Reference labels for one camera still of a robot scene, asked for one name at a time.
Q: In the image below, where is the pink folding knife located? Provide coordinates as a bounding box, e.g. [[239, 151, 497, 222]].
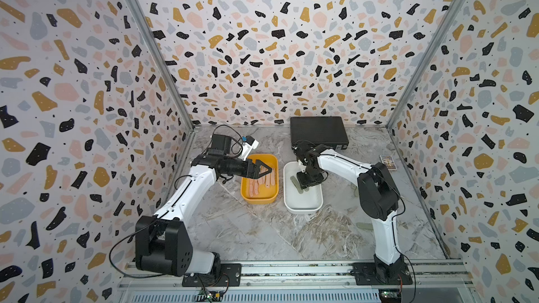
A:
[[270, 170, 277, 187], [265, 174, 271, 188]]

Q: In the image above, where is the yellow plastic bin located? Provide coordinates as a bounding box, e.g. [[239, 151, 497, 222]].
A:
[[241, 154, 279, 205]]

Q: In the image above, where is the green folding knife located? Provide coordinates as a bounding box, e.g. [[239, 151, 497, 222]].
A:
[[291, 175, 303, 194]]

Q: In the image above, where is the white plastic bin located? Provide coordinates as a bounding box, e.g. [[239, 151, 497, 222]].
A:
[[283, 161, 324, 215]]

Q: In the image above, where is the long pink sheathed knife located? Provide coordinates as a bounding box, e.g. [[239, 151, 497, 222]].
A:
[[248, 180, 256, 198]]

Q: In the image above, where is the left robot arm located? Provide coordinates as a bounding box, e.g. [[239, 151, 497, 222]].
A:
[[130, 132, 273, 282]]

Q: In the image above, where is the green knife near arm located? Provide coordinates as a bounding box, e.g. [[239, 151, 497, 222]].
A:
[[356, 222, 373, 231]]

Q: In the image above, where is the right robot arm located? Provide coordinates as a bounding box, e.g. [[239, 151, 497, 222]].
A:
[[293, 141, 407, 283]]

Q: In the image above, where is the playing card box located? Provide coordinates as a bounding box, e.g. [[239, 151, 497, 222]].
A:
[[380, 155, 397, 171]]

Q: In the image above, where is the black ribbed briefcase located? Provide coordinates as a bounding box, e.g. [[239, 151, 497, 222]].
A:
[[290, 116, 350, 150]]

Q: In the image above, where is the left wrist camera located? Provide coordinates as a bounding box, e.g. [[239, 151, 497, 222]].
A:
[[240, 136, 259, 161]]

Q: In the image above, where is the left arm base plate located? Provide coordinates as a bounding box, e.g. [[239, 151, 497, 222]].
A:
[[182, 263, 242, 288]]

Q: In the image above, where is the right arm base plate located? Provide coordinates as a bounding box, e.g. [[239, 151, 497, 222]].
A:
[[351, 262, 414, 286]]

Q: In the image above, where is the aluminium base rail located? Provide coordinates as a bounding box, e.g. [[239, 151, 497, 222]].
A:
[[117, 260, 481, 302]]

